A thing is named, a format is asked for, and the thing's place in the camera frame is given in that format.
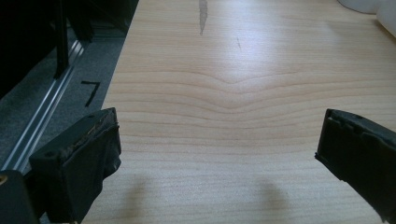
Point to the aluminium floor rail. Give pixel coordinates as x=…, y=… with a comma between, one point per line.
x=43, y=112

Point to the black tape mark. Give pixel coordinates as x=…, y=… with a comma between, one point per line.
x=91, y=91

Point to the black metal stand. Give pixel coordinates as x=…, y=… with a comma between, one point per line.
x=62, y=40

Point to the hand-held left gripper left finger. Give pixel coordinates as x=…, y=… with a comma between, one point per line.
x=74, y=161

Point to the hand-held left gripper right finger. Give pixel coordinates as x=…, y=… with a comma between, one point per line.
x=361, y=152

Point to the white object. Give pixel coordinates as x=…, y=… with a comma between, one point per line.
x=387, y=15

